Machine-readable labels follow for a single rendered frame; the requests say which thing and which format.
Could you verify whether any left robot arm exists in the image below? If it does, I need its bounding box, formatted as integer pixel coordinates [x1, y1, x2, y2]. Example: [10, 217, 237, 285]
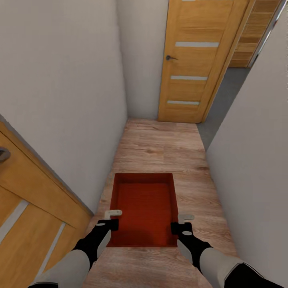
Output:
[27, 210, 122, 288]

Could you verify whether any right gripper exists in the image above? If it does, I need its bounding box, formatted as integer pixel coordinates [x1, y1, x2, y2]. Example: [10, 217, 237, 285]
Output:
[171, 222, 192, 235]

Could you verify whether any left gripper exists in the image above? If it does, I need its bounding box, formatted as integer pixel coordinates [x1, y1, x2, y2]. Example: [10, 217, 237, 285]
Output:
[98, 219, 119, 231]

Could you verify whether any storage box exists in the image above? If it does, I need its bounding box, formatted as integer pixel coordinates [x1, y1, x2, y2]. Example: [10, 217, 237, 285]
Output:
[106, 173, 179, 248]

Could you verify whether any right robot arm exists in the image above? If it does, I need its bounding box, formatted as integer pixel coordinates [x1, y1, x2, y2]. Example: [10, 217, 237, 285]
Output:
[171, 214, 284, 288]

